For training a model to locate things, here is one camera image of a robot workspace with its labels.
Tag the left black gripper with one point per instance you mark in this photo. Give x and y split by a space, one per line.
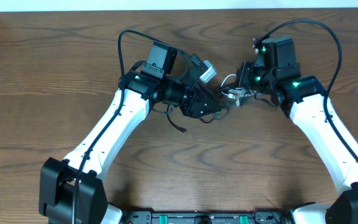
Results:
196 110

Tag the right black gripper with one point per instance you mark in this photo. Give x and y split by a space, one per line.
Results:
246 68

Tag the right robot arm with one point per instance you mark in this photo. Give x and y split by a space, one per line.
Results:
303 99

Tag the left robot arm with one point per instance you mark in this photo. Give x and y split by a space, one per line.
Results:
72 189

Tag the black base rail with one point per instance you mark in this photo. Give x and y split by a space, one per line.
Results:
260 216

